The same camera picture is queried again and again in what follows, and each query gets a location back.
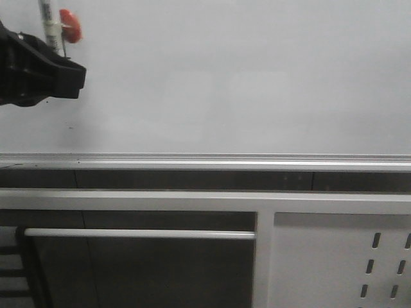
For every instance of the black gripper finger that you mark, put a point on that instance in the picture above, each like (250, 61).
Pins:
(31, 72)

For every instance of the red round magnet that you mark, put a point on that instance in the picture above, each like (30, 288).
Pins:
(71, 27)

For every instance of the white black-tip whiteboard marker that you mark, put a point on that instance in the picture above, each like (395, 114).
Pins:
(50, 15)

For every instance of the grey striped fabric panel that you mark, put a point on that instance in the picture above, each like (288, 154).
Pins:
(15, 291)

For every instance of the white metal stand frame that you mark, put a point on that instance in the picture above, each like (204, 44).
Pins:
(265, 205)

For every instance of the white whiteboard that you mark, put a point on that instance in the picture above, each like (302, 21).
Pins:
(307, 85)

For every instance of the white perforated pegboard panel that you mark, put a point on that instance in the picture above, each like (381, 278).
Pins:
(340, 260)

